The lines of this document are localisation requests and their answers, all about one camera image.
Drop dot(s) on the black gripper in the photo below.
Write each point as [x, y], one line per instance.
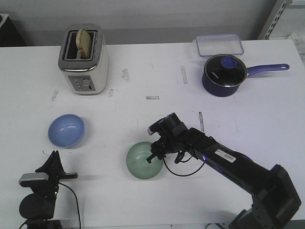
[170, 143]
[46, 183]

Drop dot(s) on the green bowl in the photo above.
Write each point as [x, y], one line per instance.
[137, 164]

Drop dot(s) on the blue bowl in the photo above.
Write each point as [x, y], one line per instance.
[66, 131]

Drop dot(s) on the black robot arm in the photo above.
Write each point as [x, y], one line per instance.
[275, 199]
[38, 207]

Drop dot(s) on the silver white toaster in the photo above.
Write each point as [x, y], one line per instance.
[84, 76]

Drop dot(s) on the glass pot lid blue knob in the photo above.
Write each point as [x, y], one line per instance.
[225, 70]

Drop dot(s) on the bread slice in toaster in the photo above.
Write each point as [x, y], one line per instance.
[84, 43]

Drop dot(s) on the clear plastic food container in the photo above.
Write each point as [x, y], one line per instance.
[213, 44]

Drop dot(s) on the dark object at left edge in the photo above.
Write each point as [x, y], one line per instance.
[9, 35]

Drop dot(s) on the grey metal shelf upright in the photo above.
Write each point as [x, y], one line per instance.
[273, 18]

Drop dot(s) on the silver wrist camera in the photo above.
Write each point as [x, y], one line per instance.
[33, 179]
[159, 127]

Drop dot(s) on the blue saucepan with handle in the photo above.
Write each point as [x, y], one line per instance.
[220, 91]

